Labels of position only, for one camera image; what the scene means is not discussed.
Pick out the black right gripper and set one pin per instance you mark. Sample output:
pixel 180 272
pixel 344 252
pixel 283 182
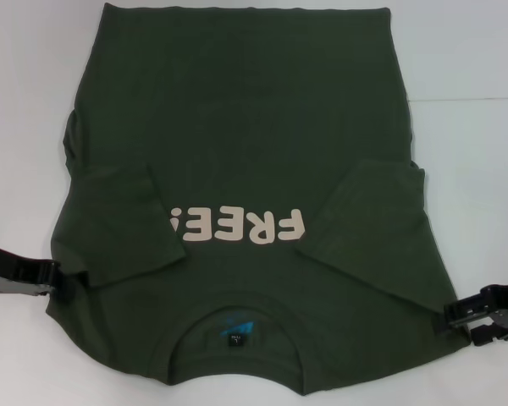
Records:
pixel 495 311

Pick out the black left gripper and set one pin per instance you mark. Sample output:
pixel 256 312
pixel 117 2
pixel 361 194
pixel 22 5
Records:
pixel 17 266

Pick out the dark green FREE t-shirt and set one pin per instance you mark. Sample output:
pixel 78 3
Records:
pixel 258 127

